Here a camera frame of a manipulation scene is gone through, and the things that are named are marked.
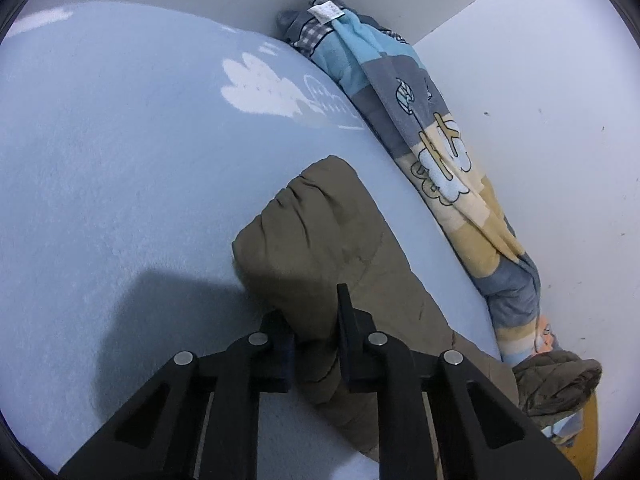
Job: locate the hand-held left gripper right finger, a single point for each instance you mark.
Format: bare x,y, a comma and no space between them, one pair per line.
351,352

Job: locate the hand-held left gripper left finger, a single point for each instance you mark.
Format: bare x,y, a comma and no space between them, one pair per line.
285,357

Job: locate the olive puffer jacket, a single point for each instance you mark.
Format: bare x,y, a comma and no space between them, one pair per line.
320,240

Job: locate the light blue cloud bed sheet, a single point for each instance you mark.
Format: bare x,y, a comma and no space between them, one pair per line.
125,160

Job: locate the cartoon printed fleece blanket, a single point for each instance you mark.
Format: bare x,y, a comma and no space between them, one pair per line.
400,90

